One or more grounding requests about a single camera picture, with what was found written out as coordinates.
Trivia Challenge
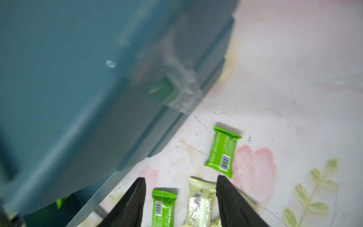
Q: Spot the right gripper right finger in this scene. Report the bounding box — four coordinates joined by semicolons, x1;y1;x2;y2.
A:
216;175;268;227

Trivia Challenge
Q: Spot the green cookie packet front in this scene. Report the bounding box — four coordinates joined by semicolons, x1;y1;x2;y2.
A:
56;196;68;210

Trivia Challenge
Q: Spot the teal drawer cabinet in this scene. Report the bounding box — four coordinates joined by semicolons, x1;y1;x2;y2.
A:
1;1;238;227

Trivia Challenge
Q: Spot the yellow cookie packet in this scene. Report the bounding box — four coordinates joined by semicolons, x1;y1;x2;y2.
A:
183;178;216;227

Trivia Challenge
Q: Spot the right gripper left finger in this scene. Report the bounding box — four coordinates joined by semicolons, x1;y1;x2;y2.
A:
98;177;147;227

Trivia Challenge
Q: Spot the green cookie packet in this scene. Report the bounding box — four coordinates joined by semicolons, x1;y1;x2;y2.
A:
56;196;68;210
205;126;242;179
152;189;177;227

